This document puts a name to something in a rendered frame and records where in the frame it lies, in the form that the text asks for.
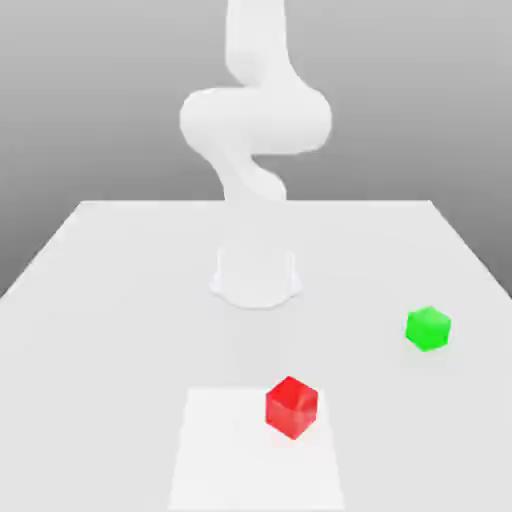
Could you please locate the small red cube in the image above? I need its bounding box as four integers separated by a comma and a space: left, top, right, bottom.
264, 375, 320, 441

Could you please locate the small green cube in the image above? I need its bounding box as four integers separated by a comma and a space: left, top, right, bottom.
404, 305, 453, 353

